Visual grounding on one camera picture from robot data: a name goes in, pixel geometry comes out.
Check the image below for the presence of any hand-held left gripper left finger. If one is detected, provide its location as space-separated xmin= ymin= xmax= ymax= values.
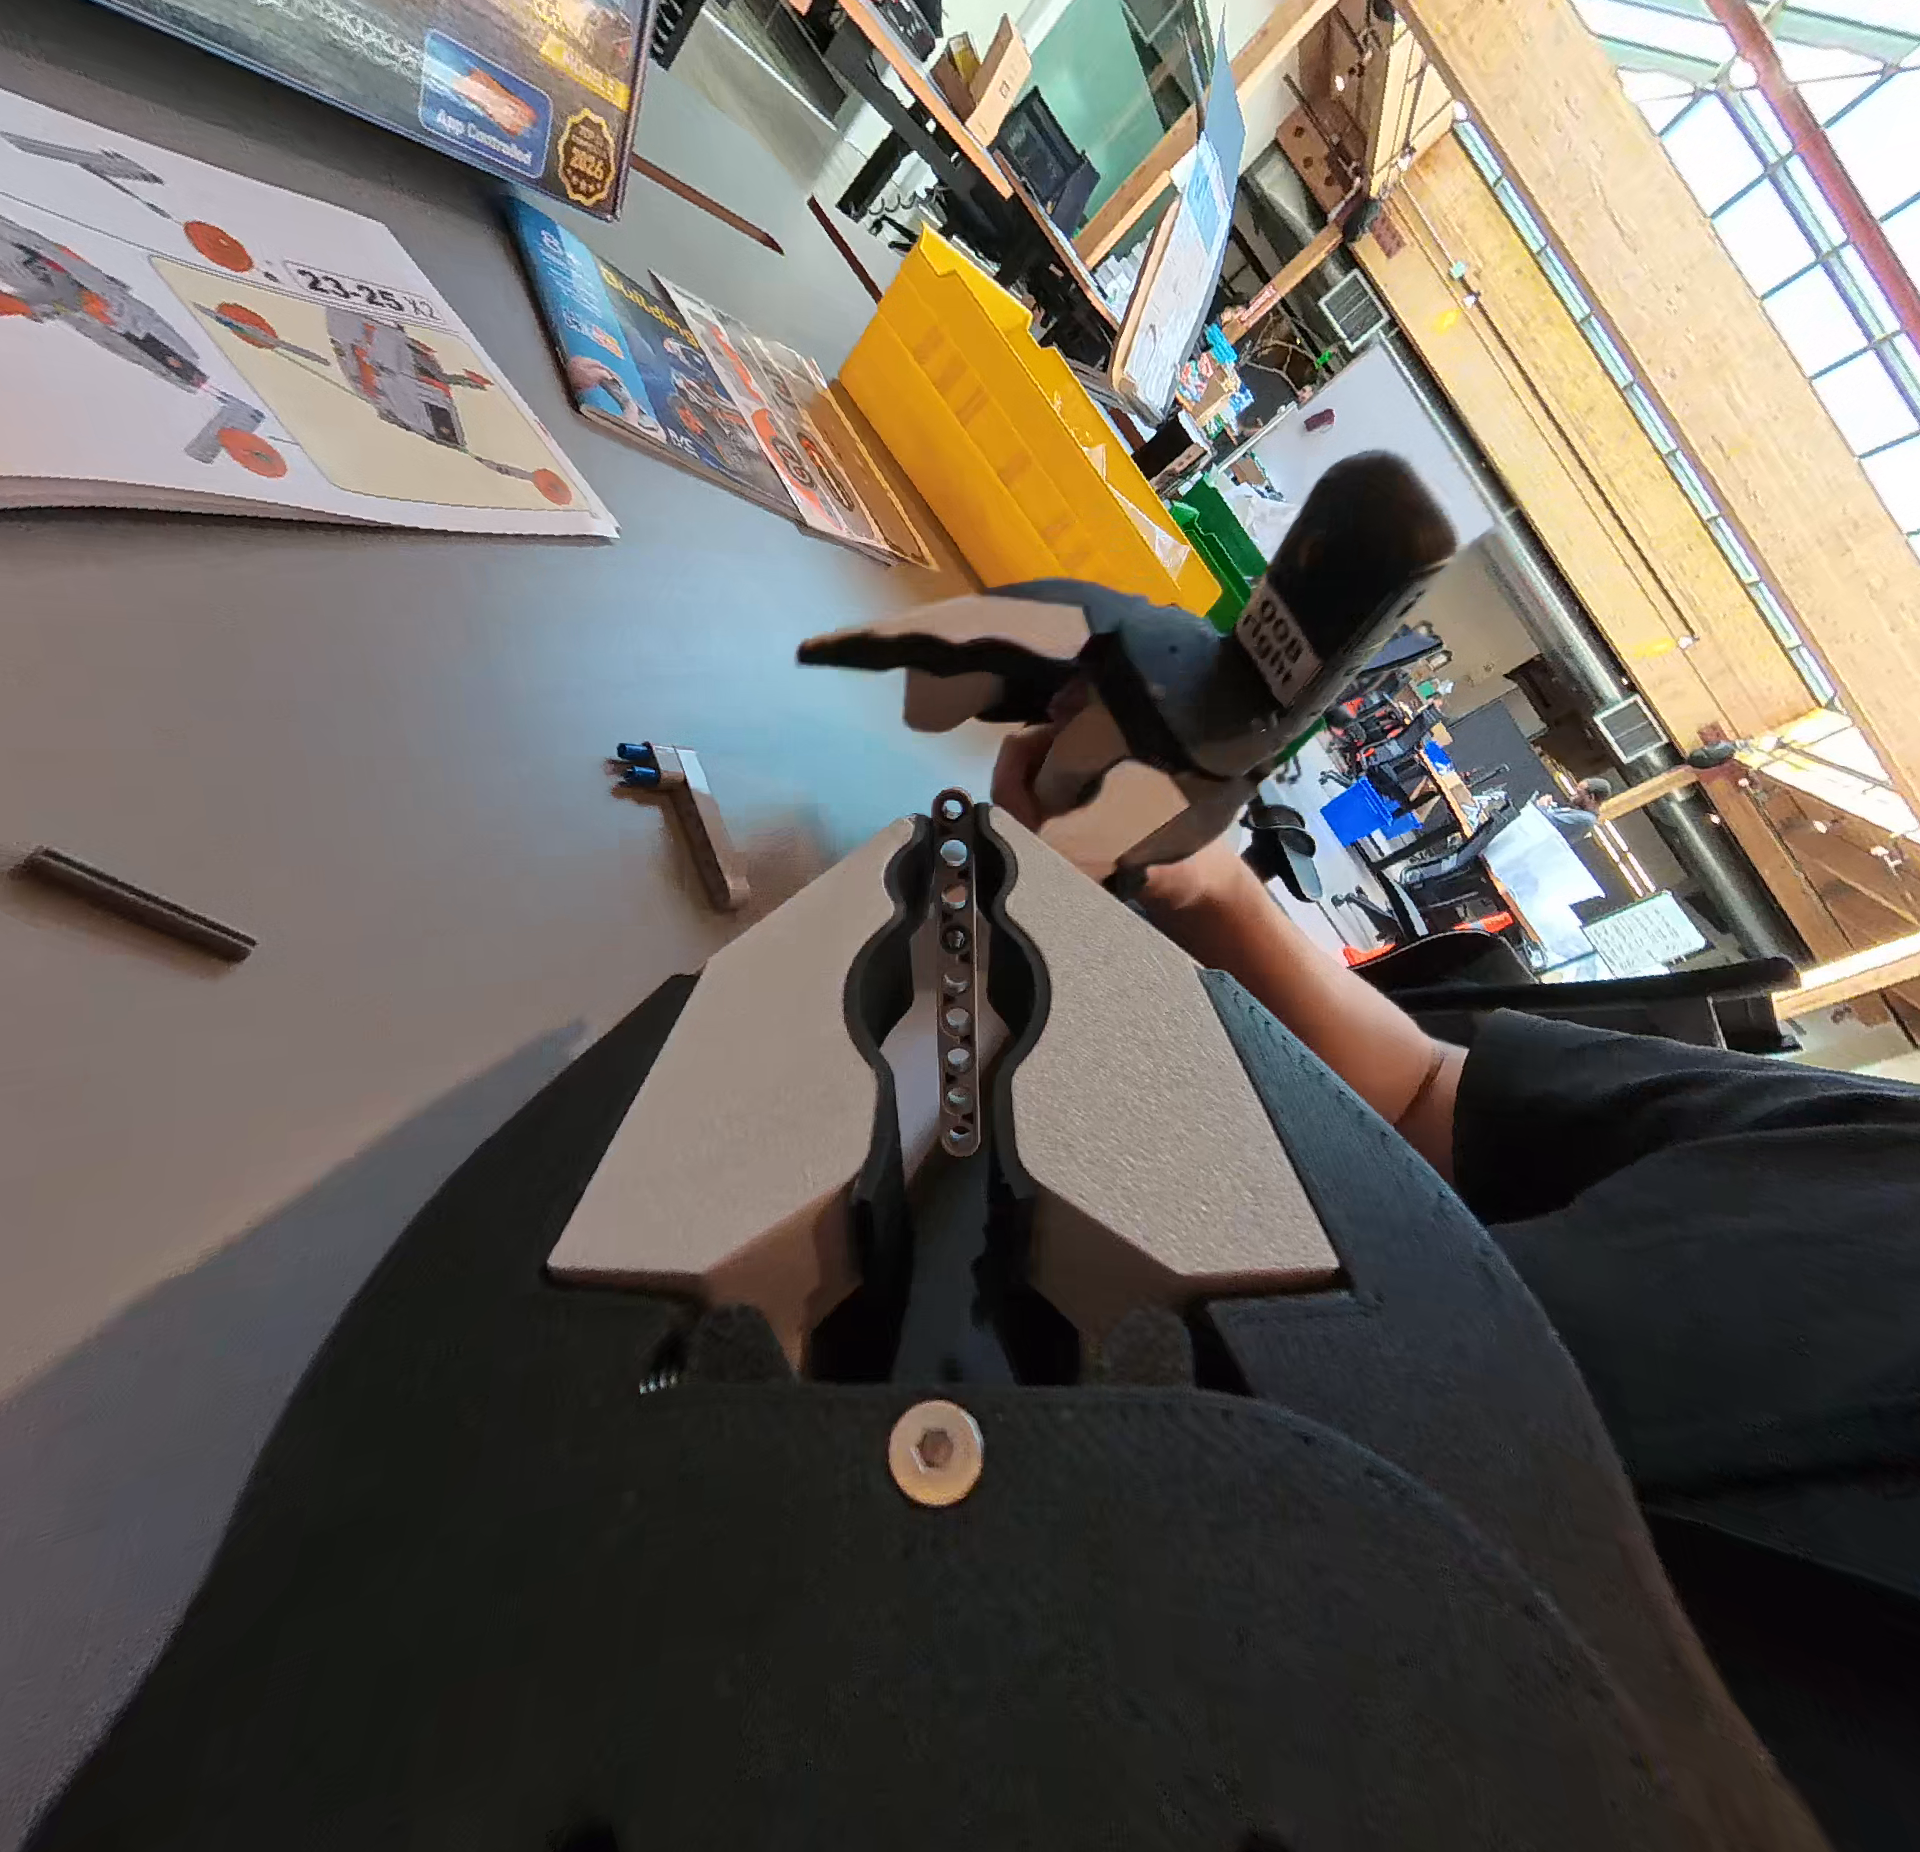
xmin=547 ymin=814 xmax=923 ymax=1386

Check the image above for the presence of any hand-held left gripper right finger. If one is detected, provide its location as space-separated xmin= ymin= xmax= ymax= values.
xmin=974 ymin=803 xmax=1340 ymax=1386

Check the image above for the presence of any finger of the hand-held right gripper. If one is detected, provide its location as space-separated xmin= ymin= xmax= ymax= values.
xmin=899 ymin=671 xmax=1078 ymax=731
xmin=797 ymin=589 xmax=1106 ymax=683

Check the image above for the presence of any long grey toy beam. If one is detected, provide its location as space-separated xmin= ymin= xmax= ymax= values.
xmin=927 ymin=790 xmax=994 ymax=1162

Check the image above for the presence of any short grey toy beam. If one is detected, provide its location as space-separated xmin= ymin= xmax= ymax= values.
xmin=652 ymin=745 xmax=751 ymax=912

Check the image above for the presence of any person's right forearm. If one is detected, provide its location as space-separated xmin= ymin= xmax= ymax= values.
xmin=1161 ymin=852 xmax=1473 ymax=1180

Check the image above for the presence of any grey desk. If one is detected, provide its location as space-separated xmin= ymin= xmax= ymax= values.
xmin=0 ymin=0 xmax=1186 ymax=1839

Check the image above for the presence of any person's right hand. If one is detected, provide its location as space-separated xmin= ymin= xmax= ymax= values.
xmin=988 ymin=723 xmax=1259 ymax=925

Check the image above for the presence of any green storage bin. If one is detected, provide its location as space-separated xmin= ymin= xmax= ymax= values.
xmin=1171 ymin=473 xmax=1276 ymax=631

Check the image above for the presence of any yellow plastic storage bin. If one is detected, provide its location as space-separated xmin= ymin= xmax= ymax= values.
xmin=838 ymin=224 xmax=1223 ymax=620

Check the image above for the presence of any blue storage bin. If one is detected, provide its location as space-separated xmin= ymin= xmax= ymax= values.
xmin=1320 ymin=778 xmax=1430 ymax=852

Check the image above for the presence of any white orange sticker sheet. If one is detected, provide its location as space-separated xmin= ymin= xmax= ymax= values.
xmin=652 ymin=274 xmax=886 ymax=549

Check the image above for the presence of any black office chair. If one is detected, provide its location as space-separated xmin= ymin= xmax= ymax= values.
xmin=1348 ymin=922 xmax=1801 ymax=1055

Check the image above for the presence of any small blue booklet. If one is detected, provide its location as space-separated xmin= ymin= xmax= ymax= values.
xmin=502 ymin=197 xmax=707 ymax=451

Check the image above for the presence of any white notice board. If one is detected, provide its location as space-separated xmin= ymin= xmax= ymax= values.
xmin=1582 ymin=892 xmax=1712 ymax=979

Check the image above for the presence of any person's black shirt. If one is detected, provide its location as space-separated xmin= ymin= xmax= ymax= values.
xmin=1396 ymin=1011 xmax=1920 ymax=1852

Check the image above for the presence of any dark toy axle rod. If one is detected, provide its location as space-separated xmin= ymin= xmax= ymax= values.
xmin=16 ymin=846 xmax=261 ymax=966

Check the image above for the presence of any open instruction booklet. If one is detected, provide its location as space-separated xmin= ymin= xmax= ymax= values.
xmin=0 ymin=85 xmax=619 ymax=541

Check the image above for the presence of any red ceiling pipe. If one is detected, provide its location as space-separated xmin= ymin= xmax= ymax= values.
xmin=1668 ymin=0 xmax=1920 ymax=347

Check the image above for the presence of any blue robot toy box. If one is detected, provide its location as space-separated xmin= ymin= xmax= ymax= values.
xmin=0 ymin=0 xmax=668 ymax=222

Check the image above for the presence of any silver air duct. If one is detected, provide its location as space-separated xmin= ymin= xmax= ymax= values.
xmin=1387 ymin=328 xmax=1787 ymax=908

